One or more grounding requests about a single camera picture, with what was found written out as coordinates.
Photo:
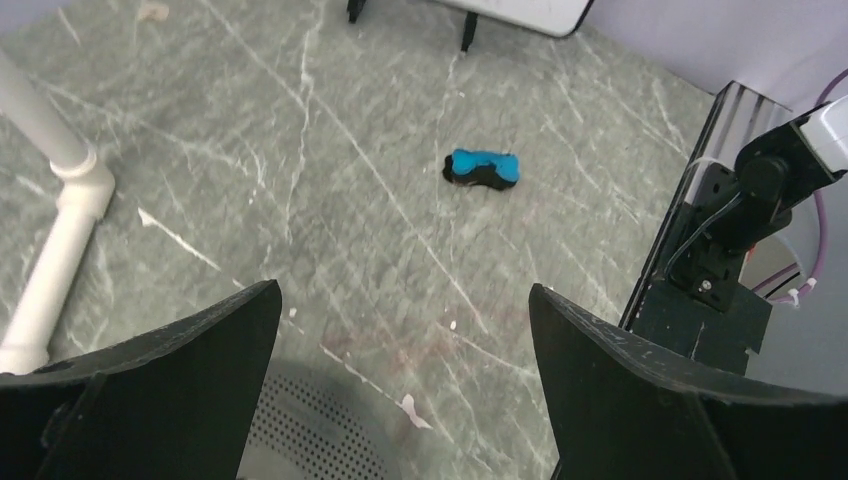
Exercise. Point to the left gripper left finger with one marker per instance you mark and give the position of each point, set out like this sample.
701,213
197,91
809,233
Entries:
173,403

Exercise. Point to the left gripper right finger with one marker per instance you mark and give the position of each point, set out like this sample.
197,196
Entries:
622,407

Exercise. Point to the black framed whiteboard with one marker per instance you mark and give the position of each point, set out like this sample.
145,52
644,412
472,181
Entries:
554,18

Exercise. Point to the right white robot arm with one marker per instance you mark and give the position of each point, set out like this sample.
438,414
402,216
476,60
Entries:
771,175

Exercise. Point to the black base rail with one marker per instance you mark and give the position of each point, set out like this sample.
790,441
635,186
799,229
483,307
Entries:
688,298

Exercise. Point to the blue whiteboard eraser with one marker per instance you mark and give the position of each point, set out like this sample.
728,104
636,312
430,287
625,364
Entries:
495,170

